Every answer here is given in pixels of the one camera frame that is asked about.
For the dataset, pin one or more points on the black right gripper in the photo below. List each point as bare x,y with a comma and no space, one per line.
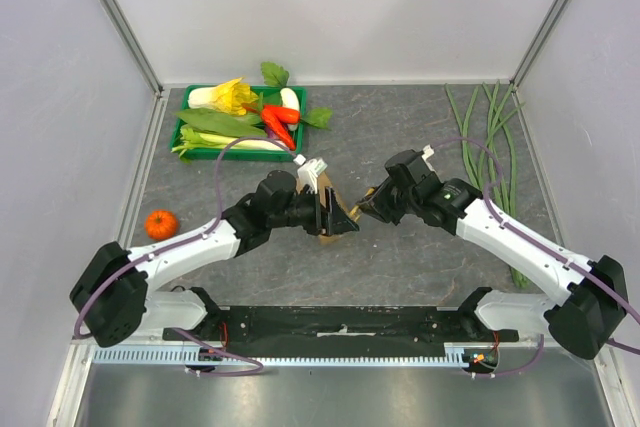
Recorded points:
391,200

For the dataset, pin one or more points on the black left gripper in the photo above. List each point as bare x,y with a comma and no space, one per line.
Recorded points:
333,221

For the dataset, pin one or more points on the yellow utility knife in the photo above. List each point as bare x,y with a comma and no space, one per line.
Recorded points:
356,211

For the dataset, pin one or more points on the brown cardboard express box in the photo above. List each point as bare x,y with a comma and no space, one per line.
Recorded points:
324,181

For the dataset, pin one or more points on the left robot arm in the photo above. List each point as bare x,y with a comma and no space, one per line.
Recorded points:
118,292

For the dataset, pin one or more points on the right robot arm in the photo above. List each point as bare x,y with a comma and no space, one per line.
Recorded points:
581,301

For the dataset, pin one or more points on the green leaf beside tray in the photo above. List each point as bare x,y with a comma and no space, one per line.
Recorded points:
318,117

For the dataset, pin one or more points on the red chili pepper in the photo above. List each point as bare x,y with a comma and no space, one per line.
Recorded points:
277,118

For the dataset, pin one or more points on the white radish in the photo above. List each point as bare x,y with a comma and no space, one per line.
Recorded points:
290,101

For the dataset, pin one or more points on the green long beans bundle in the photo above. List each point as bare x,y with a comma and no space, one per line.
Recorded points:
497,161

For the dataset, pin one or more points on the green plastic tray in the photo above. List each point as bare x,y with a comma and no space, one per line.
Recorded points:
298,134

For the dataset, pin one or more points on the large green leaf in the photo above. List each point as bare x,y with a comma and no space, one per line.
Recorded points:
212,121

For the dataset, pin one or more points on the green leaf sprig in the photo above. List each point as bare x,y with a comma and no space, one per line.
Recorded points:
274,75

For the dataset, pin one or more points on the yellow napa cabbage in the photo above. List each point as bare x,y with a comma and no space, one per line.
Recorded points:
229,97

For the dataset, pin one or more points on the green white celery stalk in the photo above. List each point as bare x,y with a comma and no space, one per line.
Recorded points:
191,144

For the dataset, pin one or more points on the small orange pumpkin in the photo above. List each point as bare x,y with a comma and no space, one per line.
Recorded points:
161,225

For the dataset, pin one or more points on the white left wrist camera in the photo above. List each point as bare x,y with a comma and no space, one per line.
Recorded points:
309,171

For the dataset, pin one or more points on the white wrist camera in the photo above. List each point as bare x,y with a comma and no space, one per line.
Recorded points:
427,153
309,171

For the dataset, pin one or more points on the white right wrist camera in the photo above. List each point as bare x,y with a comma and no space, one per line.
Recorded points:
427,153

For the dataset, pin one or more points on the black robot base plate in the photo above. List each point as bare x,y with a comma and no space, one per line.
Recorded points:
344,331

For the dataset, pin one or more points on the slotted white cable duct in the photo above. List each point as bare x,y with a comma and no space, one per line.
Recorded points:
190,354

